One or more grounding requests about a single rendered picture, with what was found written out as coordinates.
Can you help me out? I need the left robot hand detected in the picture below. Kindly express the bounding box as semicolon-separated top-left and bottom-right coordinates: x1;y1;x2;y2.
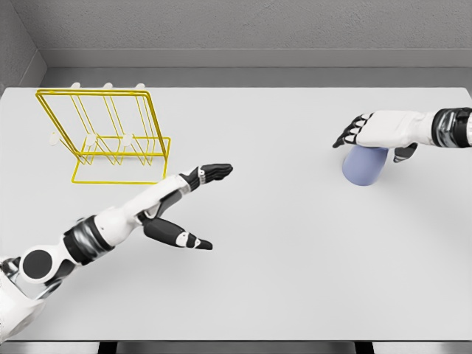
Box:
125;162;235;251

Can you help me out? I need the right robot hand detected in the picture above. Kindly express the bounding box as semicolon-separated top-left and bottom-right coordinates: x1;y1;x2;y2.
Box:
332;110;423;164

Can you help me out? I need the light blue cup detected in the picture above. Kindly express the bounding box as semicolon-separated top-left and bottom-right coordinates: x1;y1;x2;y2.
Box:
341;145;389;187

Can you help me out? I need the yellow wire cup holder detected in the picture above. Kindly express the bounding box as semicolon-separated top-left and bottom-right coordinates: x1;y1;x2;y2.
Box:
35;82;172;184

